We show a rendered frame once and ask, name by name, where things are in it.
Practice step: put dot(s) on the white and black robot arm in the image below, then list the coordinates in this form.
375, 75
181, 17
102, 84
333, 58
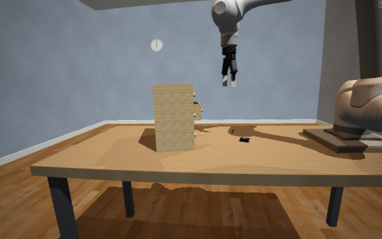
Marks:
361, 106

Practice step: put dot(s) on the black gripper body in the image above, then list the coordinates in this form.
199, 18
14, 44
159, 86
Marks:
227, 51

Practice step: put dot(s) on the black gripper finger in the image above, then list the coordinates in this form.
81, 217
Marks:
224, 73
233, 69

